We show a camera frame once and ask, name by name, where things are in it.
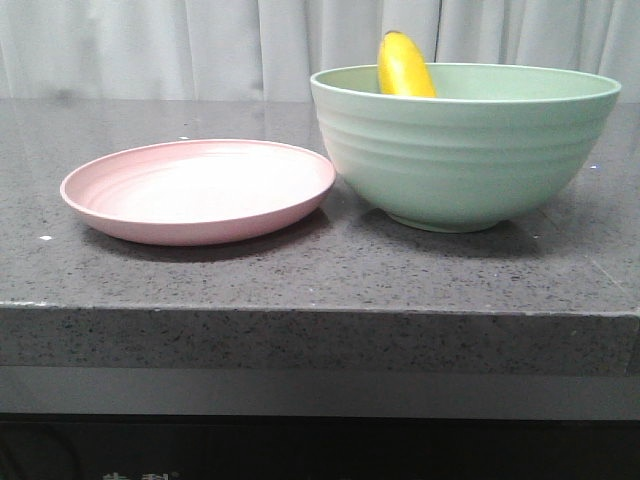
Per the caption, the yellow banana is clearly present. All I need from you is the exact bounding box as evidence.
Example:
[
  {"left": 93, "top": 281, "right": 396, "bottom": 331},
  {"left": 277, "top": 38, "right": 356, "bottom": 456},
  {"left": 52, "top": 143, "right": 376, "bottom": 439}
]
[{"left": 377, "top": 31, "right": 437, "bottom": 98}]

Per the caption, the pink plate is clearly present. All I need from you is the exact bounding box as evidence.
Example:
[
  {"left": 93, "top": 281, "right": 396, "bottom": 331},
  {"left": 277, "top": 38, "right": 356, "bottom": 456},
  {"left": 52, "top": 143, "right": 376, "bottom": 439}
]
[{"left": 60, "top": 139, "right": 336, "bottom": 246}]

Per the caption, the green bowl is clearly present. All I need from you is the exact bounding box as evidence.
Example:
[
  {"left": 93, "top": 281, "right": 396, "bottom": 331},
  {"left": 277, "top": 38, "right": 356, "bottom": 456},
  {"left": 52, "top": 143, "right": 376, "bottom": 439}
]
[{"left": 310, "top": 63, "right": 621, "bottom": 233}]

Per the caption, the white curtain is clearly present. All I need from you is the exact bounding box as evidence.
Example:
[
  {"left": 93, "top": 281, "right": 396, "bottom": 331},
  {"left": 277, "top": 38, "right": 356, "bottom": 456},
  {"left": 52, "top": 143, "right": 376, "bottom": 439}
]
[{"left": 1, "top": 1, "right": 639, "bottom": 103}]

